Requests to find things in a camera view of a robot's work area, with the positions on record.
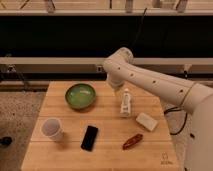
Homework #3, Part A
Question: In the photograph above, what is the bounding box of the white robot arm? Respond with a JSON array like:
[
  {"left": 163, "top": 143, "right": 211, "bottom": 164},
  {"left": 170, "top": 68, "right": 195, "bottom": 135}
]
[{"left": 103, "top": 47, "right": 213, "bottom": 171}]

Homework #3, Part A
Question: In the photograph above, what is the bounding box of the black hanging cable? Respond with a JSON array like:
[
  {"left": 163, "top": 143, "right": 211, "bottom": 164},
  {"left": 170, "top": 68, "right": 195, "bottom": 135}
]
[{"left": 131, "top": 7, "right": 148, "bottom": 51}]

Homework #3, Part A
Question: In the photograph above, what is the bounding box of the black object on floor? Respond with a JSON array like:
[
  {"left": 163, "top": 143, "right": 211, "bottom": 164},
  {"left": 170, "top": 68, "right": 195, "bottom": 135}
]
[{"left": 0, "top": 136, "right": 12, "bottom": 146}]

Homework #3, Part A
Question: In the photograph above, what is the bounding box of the brown wrapped snack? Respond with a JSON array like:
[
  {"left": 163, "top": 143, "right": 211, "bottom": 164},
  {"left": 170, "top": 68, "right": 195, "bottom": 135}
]
[{"left": 122, "top": 134, "right": 143, "bottom": 150}]

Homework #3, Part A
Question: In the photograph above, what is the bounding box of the white paper cup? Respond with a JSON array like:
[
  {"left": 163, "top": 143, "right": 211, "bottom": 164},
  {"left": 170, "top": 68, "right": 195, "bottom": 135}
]
[{"left": 41, "top": 118, "right": 63, "bottom": 142}]

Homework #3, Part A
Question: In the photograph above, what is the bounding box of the black smartphone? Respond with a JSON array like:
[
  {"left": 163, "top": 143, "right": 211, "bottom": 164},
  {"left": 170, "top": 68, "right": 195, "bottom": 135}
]
[{"left": 81, "top": 125, "right": 98, "bottom": 151}]

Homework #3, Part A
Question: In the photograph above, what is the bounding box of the black floor cable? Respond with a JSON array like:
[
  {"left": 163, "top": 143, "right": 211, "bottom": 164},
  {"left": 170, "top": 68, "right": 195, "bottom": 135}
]
[{"left": 163, "top": 106, "right": 189, "bottom": 136}]

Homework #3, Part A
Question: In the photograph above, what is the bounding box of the translucent cylindrical end effector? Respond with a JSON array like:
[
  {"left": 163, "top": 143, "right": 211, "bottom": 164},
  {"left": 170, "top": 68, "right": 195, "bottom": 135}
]
[{"left": 106, "top": 75, "right": 125, "bottom": 97}]

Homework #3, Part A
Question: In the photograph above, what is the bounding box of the green ceramic bowl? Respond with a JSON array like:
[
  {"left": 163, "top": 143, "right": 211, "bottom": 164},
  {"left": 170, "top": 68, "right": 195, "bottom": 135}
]
[{"left": 65, "top": 83, "right": 96, "bottom": 110}]

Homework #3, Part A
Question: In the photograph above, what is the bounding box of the white soap bar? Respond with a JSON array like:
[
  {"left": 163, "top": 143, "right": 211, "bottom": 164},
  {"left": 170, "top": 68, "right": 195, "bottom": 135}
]
[{"left": 136, "top": 113, "right": 158, "bottom": 131}]

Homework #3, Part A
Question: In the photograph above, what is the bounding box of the white plastic bottle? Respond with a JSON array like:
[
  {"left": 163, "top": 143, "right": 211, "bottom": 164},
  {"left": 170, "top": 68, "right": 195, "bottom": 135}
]
[{"left": 120, "top": 88, "right": 132, "bottom": 117}]

